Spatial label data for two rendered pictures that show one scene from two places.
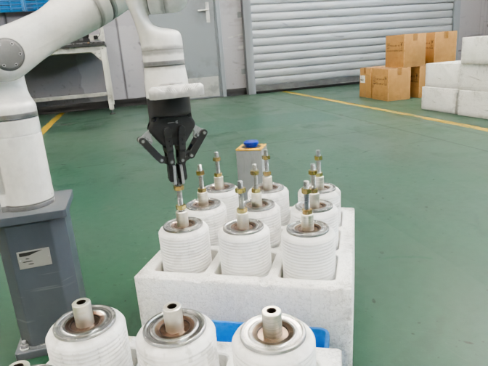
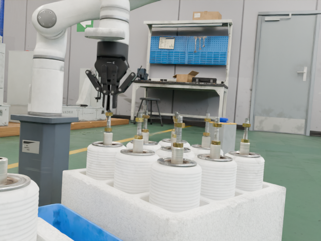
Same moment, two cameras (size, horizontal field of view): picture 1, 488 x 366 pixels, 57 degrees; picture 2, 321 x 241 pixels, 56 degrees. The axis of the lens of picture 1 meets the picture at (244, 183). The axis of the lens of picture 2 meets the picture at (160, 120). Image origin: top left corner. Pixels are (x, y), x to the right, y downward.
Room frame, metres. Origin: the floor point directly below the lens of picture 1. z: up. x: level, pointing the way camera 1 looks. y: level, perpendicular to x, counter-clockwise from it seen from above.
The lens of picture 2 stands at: (0.24, -0.37, 0.36)
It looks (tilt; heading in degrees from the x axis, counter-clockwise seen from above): 3 degrees down; 31
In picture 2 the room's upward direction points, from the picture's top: 4 degrees clockwise
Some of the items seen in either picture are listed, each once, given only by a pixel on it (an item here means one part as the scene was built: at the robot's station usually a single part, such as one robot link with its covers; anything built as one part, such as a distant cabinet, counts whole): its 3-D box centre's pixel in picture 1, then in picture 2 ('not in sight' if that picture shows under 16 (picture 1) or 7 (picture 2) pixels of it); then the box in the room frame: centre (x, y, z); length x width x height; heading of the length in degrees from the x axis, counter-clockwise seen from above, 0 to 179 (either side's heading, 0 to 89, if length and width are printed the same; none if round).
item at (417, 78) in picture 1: (420, 80); not in sight; (4.54, -1.83, 0.15); 0.30 x 0.24 x 0.30; 15
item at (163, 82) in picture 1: (168, 78); (111, 29); (0.78, 0.11, 0.53); 0.11 x 0.09 x 0.06; 23
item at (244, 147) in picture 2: (319, 183); (244, 149); (0.96, -0.17, 0.26); 0.02 x 0.02 x 0.03
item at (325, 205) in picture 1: (314, 206); (214, 158); (0.85, -0.14, 0.25); 0.08 x 0.08 x 0.01
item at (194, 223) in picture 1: (183, 225); (107, 144); (0.80, 0.12, 0.25); 0.08 x 0.08 x 0.01
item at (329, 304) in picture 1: (261, 274); (170, 214); (0.88, -0.02, 0.09); 0.39 x 0.39 x 0.18; 75
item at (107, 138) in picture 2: (182, 218); (107, 139); (0.80, 0.12, 0.26); 0.02 x 0.02 x 0.03
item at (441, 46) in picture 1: (436, 48); not in sight; (4.60, -2.00, 0.45); 0.30 x 0.24 x 0.30; 12
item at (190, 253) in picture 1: (188, 268); (105, 181); (0.80, 0.12, 0.16); 0.10 x 0.10 x 0.18
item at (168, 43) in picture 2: not in sight; (166, 42); (5.23, 2.66, 1.54); 0.32 x 0.02 x 0.25; 104
